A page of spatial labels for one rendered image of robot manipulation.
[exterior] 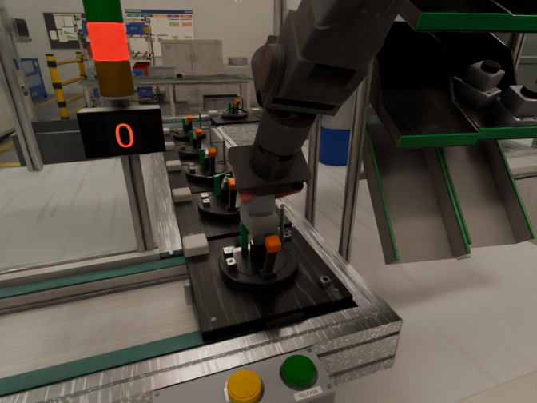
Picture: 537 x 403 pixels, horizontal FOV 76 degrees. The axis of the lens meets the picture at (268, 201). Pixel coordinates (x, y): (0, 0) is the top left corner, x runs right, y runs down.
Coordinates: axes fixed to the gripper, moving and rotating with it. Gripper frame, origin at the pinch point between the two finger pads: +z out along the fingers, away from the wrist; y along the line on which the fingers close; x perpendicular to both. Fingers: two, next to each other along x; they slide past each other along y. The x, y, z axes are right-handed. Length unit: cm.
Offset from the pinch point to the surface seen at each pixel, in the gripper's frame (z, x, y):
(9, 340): 18.3, 8.9, 39.5
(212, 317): 6.7, 15.0, 9.9
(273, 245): -0.2, 8.4, 0.0
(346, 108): 47, -57, -61
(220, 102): 384, -376, -110
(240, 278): 8.4, 9.9, 4.0
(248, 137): 90, -79, -34
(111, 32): -10.9, -23.5, 17.3
